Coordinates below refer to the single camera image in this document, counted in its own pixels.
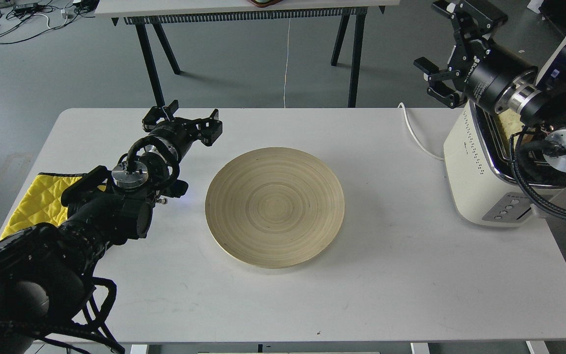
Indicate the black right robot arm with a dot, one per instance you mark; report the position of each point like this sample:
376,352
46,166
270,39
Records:
505,156

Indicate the brown object on background table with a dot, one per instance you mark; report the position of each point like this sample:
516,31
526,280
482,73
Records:
264,3

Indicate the slice of bread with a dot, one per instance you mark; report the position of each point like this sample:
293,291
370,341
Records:
509,123

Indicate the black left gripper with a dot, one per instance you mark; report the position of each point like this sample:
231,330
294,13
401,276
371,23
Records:
179,134

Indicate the yellow quilted cloth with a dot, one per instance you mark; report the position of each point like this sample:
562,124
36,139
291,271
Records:
41,203

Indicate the cream chrome toaster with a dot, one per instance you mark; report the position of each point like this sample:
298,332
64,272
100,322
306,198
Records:
483,192

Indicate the round bamboo plate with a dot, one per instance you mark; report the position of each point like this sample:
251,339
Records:
275,207

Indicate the background table black legs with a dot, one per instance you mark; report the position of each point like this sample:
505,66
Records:
155,13

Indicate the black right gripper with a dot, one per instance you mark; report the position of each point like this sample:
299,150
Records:
492,68

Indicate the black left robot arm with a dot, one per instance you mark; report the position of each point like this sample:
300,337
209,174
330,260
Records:
47,285

